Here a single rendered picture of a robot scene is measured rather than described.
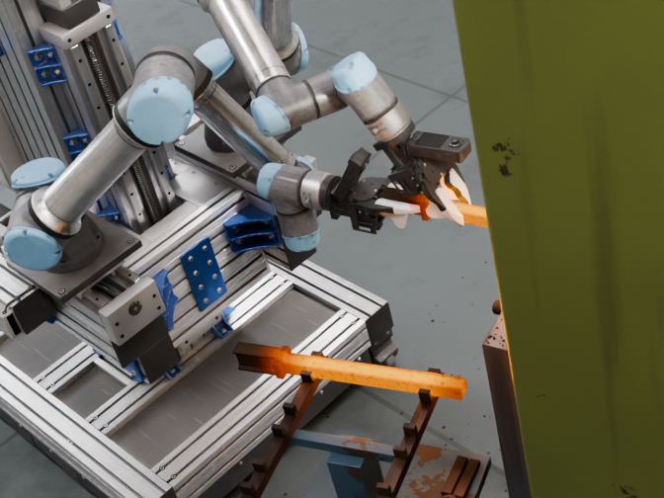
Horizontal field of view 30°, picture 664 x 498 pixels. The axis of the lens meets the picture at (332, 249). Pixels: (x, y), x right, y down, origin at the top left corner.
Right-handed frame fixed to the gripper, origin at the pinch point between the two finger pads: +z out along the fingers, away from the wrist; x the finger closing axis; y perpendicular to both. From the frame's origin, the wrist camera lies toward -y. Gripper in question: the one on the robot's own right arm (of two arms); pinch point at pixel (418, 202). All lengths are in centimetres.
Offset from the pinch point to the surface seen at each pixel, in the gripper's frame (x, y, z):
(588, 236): 49, -45, 55
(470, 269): -85, 100, -42
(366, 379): 40.5, 3.5, 10.2
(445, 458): 32.4, 29.8, 16.9
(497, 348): 22.0, 9.1, 24.8
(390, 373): 38.4, 2.7, 13.9
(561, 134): 49, -60, 52
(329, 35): -194, 101, -155
